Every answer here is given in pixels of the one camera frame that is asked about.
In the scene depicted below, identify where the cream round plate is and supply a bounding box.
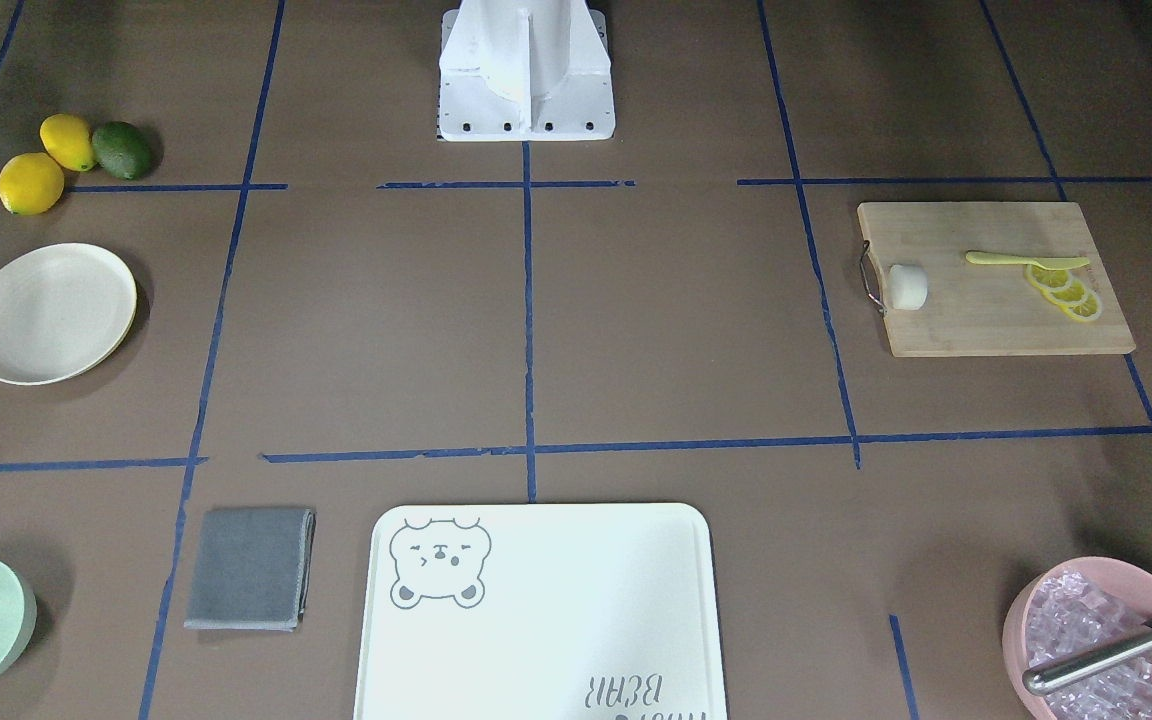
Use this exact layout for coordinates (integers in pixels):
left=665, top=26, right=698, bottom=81
left=0, top=243, right=141, bottom=386

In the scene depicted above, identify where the white bear tray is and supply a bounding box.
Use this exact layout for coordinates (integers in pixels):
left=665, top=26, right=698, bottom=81
left=353, top=502, right=730, bottom=719

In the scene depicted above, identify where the white steamed bun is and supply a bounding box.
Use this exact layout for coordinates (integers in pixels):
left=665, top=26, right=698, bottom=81
left=886, top=264, right=931, bottom=311

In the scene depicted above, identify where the grey folded cloth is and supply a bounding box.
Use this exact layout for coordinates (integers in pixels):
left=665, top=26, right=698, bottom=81
left=183, top=506, right=316, bottom=632

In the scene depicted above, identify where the bamboo cutting board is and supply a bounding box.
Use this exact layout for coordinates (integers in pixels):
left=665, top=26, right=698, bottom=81
left=858, top=200, right=1137, bottom=357

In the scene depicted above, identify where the lemon slice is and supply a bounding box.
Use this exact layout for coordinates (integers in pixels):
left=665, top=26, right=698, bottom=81
left=1059, top=290, right=1105, bottom=323
left=1023, top=265, right=1075, bottom=291
left=1039, top=278, right=1091, bottom=306

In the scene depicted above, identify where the yellow plastic knife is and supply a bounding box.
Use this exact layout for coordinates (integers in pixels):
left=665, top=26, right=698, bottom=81
left=964, top=250, right=1091, bottom=272

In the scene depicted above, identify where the green avocado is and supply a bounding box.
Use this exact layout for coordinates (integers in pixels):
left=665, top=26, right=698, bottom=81
left=91, top=120, right=154, bottom=181

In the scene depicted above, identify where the yellow lemon near avocado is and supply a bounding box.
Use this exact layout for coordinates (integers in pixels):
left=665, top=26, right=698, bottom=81
left=38, top=113, right=99, bottom=172

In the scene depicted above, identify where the yellow lemon front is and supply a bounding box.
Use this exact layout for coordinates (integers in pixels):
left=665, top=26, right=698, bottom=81
left=0, top=152, right=65, bottom=217

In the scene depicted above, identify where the pink bowl with ice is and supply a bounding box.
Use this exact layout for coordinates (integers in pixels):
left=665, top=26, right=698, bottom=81
left=1002, top=558, right=1152, bottom=719

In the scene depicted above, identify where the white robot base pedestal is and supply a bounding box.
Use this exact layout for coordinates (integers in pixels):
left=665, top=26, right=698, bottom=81
left=435, top=1, right=616, bottom=142

